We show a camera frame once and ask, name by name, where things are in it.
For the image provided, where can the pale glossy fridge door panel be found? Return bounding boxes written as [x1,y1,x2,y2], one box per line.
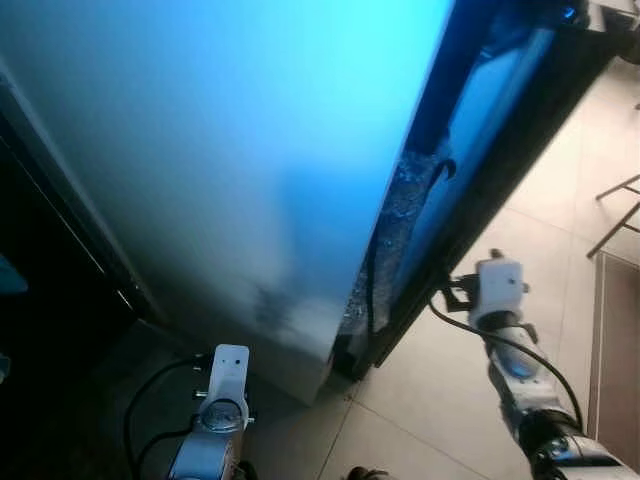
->
[0,0,456,406]

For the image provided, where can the clear bubble wrap sheet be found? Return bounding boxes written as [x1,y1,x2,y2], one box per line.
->
[340,150,451,336]

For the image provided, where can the black glossy fridge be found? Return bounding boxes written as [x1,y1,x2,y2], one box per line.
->
[0,0,626,406]

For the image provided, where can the brown floor mat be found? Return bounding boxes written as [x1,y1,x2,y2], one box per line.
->
[585,250,640,471]

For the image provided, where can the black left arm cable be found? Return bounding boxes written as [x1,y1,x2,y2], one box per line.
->
[122,355,213,479]

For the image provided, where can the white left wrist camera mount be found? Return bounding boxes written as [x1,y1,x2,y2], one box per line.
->
[205,344,251,401]

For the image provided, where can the black fridge door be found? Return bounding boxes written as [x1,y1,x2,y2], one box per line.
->
[340,0,626,381]

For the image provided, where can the thin metal chair legs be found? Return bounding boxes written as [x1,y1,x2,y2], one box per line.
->
[585,172,640,259]

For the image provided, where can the dark robot foot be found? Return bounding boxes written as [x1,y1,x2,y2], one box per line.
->
[345,465,393,480]

